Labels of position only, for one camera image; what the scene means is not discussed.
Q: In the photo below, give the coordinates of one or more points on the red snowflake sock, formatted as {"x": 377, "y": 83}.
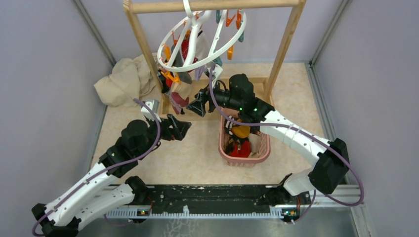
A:
{"x": 185, "y": 50}

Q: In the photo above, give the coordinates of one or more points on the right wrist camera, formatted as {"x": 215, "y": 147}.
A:
{"x": 213, "y": 72}

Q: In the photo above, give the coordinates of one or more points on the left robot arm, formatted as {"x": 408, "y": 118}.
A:
{"x": 80, "y": 205}

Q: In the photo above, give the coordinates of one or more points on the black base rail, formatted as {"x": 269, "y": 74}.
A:
{"x": 214, "y": 202}

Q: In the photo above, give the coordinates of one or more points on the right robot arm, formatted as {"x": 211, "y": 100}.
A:
{"x": 329, "y": 159}

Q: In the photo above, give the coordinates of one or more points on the beige crumpled cloth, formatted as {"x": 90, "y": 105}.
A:
{"x": 130, "y": 79}

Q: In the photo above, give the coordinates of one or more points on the mustard yellow sock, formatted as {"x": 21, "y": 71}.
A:
{"x": 240, "y": 131}

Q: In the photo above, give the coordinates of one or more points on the lilac plastic clip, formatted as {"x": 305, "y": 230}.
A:
{"x": 198, "y": 72}

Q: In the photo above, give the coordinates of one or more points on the pink plastic laundry basket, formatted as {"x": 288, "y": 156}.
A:
{"x": 261, "y": 156}

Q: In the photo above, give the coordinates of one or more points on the orange plastic clip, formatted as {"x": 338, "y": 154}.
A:
{"x": 173, "y": 76}

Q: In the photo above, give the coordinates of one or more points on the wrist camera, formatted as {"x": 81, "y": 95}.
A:
{"x": 150, "y": 109}
{"x": 213, "y": 72}

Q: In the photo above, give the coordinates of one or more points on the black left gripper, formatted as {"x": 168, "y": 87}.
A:
{"x": 178, "y": 130}

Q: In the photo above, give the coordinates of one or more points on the white round clip hanger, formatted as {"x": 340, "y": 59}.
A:
{"x": 191, "y": 28}

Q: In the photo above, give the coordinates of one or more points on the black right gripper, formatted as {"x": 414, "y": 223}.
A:
{"x": 198, "y": 105}

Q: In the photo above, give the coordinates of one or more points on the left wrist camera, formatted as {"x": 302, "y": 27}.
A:
{"x": 150, "y": 109}

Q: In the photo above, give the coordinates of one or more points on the beige maroon striped sock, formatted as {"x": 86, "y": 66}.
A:
{"x": 179, "y": 95}

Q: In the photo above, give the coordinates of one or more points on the teal plastic clip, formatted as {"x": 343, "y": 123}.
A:
{"x": 241, "y": 37}

